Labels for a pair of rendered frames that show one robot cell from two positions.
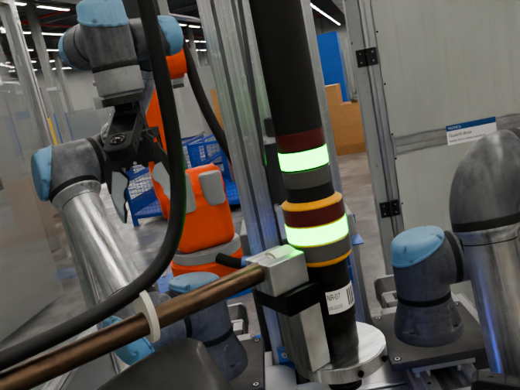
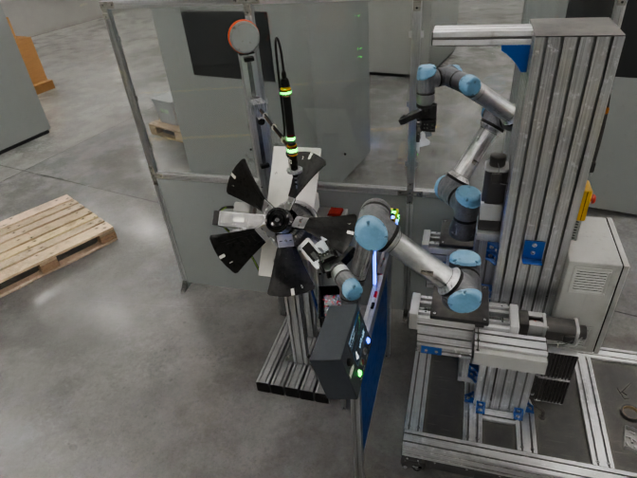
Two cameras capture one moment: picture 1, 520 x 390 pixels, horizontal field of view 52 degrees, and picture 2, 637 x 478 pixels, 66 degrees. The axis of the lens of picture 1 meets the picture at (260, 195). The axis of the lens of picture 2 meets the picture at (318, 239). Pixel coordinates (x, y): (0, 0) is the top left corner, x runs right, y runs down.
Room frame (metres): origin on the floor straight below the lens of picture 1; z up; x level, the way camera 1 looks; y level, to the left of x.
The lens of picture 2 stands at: (0.96, -1.88, 2.42)
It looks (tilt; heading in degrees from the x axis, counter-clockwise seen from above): 35 degrees down; 106
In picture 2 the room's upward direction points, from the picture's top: 5 degrees counter-clockwise
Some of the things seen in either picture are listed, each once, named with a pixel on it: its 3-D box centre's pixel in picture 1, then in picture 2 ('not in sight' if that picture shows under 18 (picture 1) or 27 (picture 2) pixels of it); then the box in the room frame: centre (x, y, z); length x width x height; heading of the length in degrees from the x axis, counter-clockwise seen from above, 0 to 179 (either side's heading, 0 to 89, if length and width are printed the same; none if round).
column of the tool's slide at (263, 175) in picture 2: not in sight; (269, 204); (-0.02, 0.57, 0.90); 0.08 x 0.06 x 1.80; 32
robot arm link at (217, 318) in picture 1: (197, 303); (466, 202); (1.11, 0.19, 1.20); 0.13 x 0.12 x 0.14; 125
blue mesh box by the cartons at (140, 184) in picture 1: (169, 177); not in sight; (7.64, 1.23, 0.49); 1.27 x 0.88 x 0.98; 165
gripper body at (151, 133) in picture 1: (132, 131); (426, 117); (0.91, 0.19, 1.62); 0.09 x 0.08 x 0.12; 177
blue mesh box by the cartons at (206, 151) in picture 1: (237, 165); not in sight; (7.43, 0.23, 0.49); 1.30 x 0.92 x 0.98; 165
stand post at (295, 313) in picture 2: not in sight; (295, 317); (0.23, 0.08, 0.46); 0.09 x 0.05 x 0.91; 177
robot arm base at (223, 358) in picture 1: (211, 348); (464, 224); (1.12, 0.18, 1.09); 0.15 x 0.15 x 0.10
